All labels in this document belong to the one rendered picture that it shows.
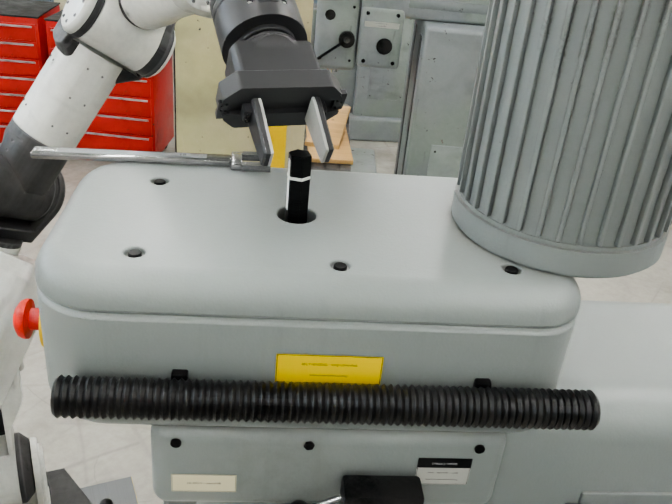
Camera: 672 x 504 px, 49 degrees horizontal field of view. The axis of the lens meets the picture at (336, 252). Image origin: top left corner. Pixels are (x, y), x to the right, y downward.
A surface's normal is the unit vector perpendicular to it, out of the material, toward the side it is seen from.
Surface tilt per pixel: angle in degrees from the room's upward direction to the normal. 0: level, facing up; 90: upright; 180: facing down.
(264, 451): 90
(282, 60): 30
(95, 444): 0
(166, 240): 0
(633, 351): 0
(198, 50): 90
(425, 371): 90
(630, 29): 90
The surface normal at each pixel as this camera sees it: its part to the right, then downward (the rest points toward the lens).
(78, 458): 0.09, -0.87
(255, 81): 0.25, -0.51
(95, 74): 0.46, 0.51
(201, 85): 0.07, 0.49
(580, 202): -0.18, 0.46
